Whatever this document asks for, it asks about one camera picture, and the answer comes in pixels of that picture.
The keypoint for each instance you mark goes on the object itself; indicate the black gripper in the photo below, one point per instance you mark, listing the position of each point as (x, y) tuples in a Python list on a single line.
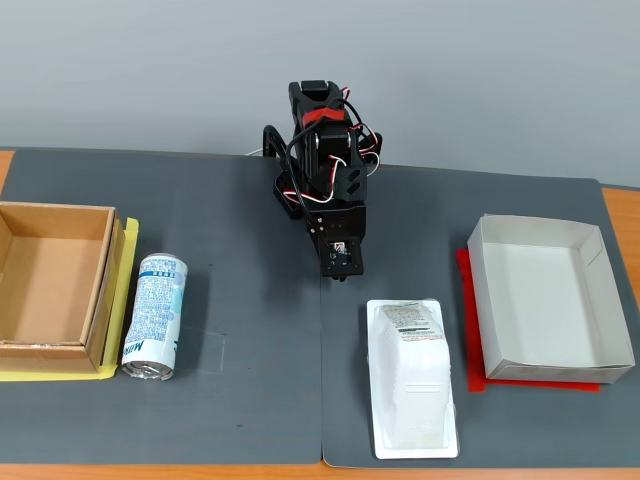
[(338, 223)]

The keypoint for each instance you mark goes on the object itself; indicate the white and blue drink can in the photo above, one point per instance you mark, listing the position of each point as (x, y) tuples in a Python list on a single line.
[(155, 315)]

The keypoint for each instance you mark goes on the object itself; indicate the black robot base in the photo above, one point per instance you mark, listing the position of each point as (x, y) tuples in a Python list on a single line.
[(286, 192)]

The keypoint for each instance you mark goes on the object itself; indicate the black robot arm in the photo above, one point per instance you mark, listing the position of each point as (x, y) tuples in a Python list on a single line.
[(325, 145)]

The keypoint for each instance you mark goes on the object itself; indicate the white paper box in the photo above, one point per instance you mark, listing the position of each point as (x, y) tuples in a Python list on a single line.
[(545, 305)]

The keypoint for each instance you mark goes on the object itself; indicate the brown cardboard box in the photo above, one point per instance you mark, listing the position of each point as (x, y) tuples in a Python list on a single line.
[(50, 285)]

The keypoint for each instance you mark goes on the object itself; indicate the dark grey table mat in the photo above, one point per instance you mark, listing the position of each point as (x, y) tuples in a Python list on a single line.
[(410, 240), (225, 300)]

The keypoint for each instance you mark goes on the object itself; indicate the white plastic packaged tray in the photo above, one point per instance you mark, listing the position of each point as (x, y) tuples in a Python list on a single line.
[(412, 380)]

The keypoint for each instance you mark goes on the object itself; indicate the black table clamp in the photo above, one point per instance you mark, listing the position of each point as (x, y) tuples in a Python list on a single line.
[(269, 142), (377, 147)]

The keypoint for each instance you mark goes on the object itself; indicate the red paper sheet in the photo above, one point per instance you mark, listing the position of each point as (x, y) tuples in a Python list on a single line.
[(475, 370)]

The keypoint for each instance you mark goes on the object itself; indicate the red tape strip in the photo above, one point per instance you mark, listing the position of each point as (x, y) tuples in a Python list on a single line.
[(322, 116)]

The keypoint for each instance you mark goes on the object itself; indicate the yellow paper sheet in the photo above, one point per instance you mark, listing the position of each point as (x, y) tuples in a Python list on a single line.
[(131, 240)]

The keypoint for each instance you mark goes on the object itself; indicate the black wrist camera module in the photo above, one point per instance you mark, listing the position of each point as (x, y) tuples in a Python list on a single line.
[(342, 257)]

